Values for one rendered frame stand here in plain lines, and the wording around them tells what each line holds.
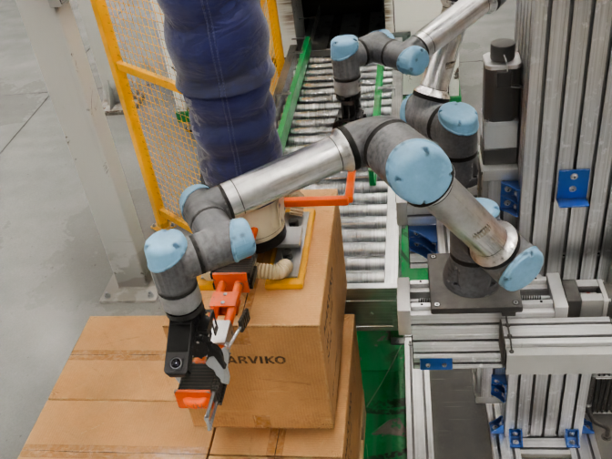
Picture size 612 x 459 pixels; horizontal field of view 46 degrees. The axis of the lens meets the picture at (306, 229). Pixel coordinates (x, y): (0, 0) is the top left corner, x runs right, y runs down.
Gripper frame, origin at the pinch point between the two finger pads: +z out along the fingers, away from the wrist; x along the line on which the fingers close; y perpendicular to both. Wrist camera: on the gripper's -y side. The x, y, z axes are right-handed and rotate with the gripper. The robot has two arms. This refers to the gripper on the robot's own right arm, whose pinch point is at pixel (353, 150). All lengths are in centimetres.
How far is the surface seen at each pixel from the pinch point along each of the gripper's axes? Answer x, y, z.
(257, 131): -19, 38, -28
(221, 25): -22, 41, -55
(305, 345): -10, 60, 21
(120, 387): -81, 33, 67
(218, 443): -43, 54, 67
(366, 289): 0, -7, 60
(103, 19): -124, -129, -3
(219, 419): -38, 59, 50
